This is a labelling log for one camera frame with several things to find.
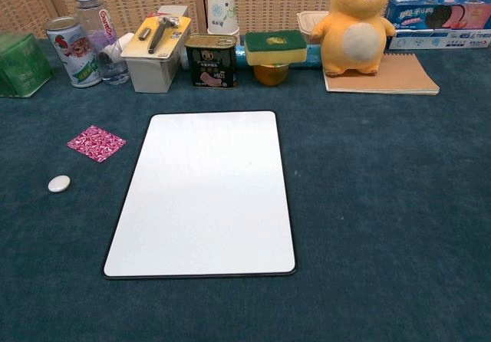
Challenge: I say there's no pink patterned square packet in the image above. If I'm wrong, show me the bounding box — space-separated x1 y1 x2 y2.
67 124 127 165

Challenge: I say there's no white oval pebble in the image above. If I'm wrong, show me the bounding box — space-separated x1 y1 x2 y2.
48 174 72 194

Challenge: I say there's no white rectangular board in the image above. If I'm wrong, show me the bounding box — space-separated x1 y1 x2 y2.
102 110 298 281

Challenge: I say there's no orange jelly cup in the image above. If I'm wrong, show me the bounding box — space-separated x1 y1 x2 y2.
252 63 291 87

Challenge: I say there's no black luncheon meat tin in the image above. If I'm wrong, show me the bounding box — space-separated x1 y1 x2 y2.
184 33 239 89

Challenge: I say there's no green yellow sponge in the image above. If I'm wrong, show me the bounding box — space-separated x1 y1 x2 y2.
244 29 309 67

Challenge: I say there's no grey white rectangular box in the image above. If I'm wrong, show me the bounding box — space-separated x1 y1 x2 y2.
124 38 186 94

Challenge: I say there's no razor in yellow blister pack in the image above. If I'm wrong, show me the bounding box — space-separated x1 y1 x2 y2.
120 15 192 60

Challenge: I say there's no beige plastic food container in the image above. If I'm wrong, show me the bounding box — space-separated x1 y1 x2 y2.
296 11 331 46

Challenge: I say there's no white printed paper cup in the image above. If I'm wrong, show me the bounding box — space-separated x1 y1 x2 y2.
207 0 241 46

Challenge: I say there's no small white box red mark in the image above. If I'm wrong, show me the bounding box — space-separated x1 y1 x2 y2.
153 5 190 21

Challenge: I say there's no yellow plush toy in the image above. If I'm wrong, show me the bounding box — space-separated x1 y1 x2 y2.
309 0 397 77

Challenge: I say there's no small white cylinder bottle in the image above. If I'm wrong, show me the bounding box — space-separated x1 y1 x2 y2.
97 33 135 67

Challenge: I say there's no kraft spiral notebook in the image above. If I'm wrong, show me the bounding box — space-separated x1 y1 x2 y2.
324 52 441 96

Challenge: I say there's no red white drink can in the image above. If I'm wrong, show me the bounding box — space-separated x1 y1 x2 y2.
44 15 103 89

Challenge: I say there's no clear plastic water bottle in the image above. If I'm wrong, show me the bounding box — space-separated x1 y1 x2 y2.
74 0 130 87

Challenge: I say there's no white blue carton box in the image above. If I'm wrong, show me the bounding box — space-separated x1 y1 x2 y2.
387 29 491 51

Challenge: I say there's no blue cookie box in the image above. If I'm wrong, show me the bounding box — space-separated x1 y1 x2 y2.
384 0 491 32

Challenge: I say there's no green tea box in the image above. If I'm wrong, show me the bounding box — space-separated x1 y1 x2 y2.
0 31 54 98

